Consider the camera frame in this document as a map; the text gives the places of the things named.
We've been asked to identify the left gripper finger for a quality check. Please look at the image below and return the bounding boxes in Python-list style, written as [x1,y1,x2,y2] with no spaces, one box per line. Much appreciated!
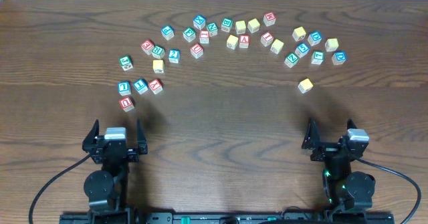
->
[82,120,99,153]
[136,119,148,154]

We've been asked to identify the blue 2 block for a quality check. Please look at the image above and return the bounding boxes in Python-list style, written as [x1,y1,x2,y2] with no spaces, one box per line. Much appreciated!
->
[169,49,181,64]

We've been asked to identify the red I block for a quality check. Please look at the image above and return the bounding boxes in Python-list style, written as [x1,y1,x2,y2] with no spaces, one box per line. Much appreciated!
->
[260,31,274,47]

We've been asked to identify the red A block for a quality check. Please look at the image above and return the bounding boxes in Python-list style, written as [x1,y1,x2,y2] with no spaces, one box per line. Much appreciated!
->
[239,35,250,48]

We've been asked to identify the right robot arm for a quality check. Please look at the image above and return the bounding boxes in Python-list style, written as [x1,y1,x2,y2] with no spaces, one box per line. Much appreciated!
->
[302,118,375,221]

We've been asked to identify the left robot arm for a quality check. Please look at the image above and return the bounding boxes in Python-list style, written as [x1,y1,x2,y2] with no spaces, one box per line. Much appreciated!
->
[82,121,148,223]

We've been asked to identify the red U block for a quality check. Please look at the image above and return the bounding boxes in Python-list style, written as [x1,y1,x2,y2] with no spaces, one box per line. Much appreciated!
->
[119,96,134,112]

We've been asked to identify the yellow block lone right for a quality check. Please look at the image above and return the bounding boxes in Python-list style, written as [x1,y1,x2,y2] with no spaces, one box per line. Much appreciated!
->
[298,78,313,94]

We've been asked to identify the blue T block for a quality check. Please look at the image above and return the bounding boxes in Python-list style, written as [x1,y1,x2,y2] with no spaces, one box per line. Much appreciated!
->
[133,79,148,95]

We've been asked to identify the blue L block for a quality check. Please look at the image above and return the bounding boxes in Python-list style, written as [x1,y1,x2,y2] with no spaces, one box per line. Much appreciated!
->
[118,82,132,96]

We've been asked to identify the red Y block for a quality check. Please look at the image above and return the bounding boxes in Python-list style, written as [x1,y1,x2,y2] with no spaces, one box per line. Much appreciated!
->
[148,78,163,94]

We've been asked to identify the blue D block lower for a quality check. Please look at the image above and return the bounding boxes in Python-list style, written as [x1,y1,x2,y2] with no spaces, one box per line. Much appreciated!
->
[332,51,347,65]

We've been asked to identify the blue d block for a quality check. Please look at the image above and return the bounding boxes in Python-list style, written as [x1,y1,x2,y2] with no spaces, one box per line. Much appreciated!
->
[332,51,347,65]
[308,31,322,46]

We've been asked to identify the green L block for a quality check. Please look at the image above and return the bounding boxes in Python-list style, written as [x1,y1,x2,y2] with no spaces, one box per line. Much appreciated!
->
[311,51,324,65]

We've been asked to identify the yellow block left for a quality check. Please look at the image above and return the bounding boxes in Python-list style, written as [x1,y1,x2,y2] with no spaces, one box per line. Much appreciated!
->
[152,60,165,73]

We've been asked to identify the green J block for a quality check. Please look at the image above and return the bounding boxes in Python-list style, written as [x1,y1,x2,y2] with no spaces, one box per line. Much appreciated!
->
[119,55,133,71]

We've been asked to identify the green Z block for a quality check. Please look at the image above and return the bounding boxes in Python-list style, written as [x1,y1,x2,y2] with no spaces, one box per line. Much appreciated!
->
[284,53,300,68]

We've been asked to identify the yellow block far right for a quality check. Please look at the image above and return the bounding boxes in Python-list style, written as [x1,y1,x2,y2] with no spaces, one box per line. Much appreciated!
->
[324,38,339,52]

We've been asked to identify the blue 5 block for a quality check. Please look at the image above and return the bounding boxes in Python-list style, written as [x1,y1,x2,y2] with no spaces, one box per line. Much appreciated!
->
[295,43,310,58]

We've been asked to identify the green R block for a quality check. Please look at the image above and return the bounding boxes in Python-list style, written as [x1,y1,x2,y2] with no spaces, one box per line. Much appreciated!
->
[152,45,165,60]

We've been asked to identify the blue D block upper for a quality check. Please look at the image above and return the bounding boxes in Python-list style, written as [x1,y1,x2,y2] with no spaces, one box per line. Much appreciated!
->
[308,31,322,46]

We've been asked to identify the red G block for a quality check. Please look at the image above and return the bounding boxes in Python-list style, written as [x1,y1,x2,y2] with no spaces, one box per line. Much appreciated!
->
[140,39,154,55]

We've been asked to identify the yellow block beside I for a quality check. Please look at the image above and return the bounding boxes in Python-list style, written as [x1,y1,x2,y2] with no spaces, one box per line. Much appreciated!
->
[270,39,284,54]

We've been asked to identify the yellow block upper right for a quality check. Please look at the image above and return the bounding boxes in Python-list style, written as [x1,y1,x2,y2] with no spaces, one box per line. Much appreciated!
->
[292,27,306,41]

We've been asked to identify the blue P block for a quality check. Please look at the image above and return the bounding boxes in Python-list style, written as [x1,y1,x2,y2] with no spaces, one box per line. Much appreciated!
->
[161,25,175,40]

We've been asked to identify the green F block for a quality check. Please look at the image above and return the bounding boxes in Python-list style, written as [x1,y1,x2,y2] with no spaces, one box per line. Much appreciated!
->
[183,27,196,43]

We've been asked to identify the yellow block beside A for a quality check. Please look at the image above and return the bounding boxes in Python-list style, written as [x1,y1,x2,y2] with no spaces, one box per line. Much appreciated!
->
[227,35,239,49]

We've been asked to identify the red H block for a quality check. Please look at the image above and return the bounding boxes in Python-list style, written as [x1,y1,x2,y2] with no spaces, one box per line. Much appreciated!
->
[263,12,276,27]

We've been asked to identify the yellow block top right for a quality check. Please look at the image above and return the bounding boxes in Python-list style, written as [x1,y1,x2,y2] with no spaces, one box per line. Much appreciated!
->
[247,18,260,33]

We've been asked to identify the green N block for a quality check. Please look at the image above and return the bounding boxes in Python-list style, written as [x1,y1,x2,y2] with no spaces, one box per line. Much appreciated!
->
[207,23,218,37]

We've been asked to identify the yellow block top middle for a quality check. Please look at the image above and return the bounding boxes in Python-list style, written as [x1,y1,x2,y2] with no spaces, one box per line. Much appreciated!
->
[235,21,246,35]

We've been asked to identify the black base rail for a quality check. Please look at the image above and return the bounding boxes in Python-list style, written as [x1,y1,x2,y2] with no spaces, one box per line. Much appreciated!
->
[59,210,395,224]

